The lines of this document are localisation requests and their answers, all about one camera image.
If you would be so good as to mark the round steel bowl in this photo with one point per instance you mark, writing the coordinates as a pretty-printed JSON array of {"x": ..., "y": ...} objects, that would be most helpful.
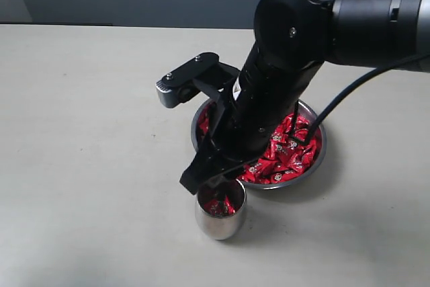
[{"x": 315, "y": 115}]

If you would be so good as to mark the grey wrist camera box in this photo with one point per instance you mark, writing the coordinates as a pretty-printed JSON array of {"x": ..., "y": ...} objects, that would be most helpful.
[{"x": 203, "y": 73}]

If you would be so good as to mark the pile of red wrapped candies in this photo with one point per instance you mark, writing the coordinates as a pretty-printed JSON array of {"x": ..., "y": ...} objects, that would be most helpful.
[{"x": 289, "y": 156}]

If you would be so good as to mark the stainless steel cup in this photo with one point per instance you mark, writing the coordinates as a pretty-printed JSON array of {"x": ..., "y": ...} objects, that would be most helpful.
[{"x": 222, "y": 228}]

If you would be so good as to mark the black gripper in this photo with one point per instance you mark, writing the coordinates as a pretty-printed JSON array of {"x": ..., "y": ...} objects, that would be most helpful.
[{"x": 242, "y": 122}]

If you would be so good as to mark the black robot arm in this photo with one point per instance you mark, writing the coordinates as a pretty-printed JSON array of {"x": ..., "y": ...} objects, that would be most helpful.
[{"x": 293, "y": 38}]

